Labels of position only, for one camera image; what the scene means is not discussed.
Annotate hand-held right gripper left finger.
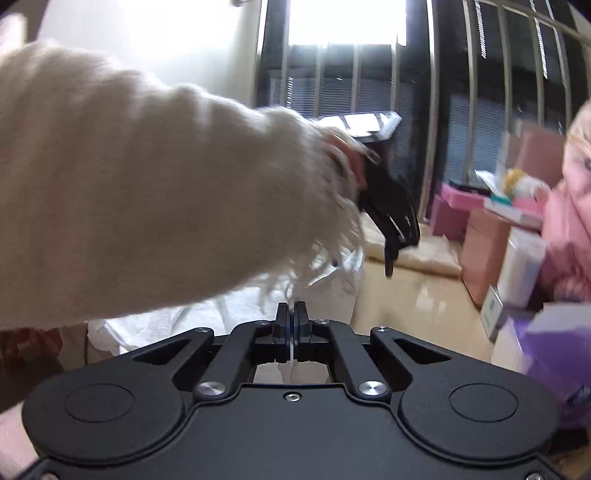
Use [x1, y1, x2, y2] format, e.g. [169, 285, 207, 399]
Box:
[129, 301, 293, 403]

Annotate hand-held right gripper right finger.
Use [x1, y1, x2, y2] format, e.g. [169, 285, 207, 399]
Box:
[294, 301, 457, 401]

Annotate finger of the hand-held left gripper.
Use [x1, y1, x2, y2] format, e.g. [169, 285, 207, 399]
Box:
[392, 203, 422, 249]
[382, 230, 400, 278]

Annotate white garment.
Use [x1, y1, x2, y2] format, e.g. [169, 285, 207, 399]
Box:
[87, 244, 366, 384]

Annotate person's left forearm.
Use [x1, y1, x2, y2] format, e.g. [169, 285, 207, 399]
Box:
[0, 39, 370, 334]

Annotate person's left hand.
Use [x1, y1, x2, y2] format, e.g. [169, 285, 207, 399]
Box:
[325, 134, 371, 192]

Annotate folded cream cloth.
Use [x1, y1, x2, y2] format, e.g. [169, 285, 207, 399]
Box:
[358, 212, 463, 278]

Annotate magenta box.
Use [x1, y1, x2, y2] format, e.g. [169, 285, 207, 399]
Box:
[431, 194, 469, 243]

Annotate flat pink box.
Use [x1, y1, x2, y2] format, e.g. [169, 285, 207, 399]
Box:
[441, 184, 490, 209]

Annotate large light pink box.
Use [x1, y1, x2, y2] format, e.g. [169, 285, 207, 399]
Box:
[461, 210, 514, 308]

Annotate white flat box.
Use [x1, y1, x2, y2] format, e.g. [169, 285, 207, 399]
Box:
[485, 198, 544, 232]

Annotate small white box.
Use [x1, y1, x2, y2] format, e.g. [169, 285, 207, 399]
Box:
[480, 284, 507, 343]

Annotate dark window with blinds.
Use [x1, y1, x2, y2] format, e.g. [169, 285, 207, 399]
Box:
[256, 0, 591, 222]

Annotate yellow and white plush toy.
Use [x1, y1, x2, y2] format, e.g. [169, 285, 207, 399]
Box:
[502, 167, 553, 202]

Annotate white cotton pad pack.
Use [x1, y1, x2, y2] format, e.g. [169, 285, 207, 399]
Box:
[496, 228, 548, 309]

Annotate metal window guard bars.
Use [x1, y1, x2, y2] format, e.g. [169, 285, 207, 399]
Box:
[259, 0, 591, 223]

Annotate pink puffer jacket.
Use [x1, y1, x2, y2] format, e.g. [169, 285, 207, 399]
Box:
[538, 99, 591, 306]

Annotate purple tissue pack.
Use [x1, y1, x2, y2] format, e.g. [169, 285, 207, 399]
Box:
[490, 302, 591, 431]

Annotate red patterned cloth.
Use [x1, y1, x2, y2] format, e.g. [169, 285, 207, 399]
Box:
[0, 328, 64, 366]

